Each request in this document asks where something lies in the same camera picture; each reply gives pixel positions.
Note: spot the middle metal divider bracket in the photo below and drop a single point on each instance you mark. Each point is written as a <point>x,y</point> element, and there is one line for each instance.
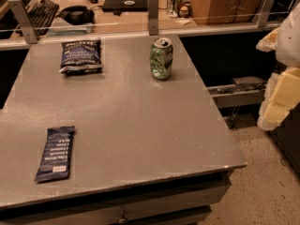
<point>152,17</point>

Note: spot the small round brown object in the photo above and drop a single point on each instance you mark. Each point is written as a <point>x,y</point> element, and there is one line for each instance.
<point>184,11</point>

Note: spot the right metal divider bracket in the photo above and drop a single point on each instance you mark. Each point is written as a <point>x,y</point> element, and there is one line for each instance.
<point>264,12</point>

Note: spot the black headphones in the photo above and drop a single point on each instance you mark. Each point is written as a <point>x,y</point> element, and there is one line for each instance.
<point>77,15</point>

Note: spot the black laptop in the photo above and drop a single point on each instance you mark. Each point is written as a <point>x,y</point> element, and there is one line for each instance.
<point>124,5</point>

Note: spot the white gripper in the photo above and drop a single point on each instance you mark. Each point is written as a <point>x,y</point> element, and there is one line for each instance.
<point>291,42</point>

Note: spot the green soda can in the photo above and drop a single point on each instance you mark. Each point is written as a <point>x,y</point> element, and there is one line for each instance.
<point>161,58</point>

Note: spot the left metal divider bracket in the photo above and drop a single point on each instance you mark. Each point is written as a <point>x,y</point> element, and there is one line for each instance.
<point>29,33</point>

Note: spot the metal divider bracket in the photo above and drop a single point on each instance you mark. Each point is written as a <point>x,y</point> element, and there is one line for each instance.
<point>152,17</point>
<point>264,12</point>
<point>29,33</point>

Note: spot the blue rxbar blueberry wrapper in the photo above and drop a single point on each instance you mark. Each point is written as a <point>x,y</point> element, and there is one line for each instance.
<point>55,161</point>

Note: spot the grey drawer unit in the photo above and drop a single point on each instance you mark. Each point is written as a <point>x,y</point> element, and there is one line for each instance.
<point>185,201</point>

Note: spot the blue chips bag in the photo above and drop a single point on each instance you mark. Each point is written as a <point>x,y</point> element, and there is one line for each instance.
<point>81,56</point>

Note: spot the black keyboard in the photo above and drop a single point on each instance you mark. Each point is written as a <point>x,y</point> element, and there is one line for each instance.
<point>42,14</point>

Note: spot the grey side shelf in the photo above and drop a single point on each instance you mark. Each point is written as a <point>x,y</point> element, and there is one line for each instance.
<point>242,91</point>

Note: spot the glass jar on desk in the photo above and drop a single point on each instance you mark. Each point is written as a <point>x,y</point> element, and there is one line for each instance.
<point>173,7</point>

